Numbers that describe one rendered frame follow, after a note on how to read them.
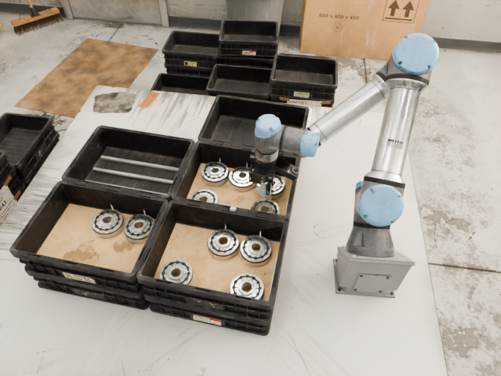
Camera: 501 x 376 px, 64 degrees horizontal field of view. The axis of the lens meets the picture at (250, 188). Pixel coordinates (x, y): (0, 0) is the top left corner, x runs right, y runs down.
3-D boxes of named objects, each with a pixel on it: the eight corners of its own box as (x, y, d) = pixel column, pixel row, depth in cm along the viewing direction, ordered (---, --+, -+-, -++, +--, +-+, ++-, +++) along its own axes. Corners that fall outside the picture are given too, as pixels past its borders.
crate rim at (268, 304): (288, 224, 129) (288, 220, 127) (272, 310, 110) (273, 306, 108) (170, 203, 134) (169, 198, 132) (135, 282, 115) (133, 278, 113)
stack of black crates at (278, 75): (326, 115, 288) (338, 59, 254) (326, 143, 268) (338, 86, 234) (271, 110, 291) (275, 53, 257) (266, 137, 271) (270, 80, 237)
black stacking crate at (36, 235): (173, 221, 141) (168, 200, 133) (141, 297, 122) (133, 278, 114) (70, 201, 146) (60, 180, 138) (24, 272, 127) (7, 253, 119)
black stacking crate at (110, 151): (198, 162, 161) (195, 141, 152) (174, 220, 142) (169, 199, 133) (106, 147, 166) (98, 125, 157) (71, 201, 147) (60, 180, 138)
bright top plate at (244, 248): (274, 239, 131) (274, 239, 131) (267, 265, 125) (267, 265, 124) (245, 232, 133) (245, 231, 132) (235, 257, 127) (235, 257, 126)
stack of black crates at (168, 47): (226, 74, 320) (225, 34, 295) (219, 97, 301) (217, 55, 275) (177, 70, 323) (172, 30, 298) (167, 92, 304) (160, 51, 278)
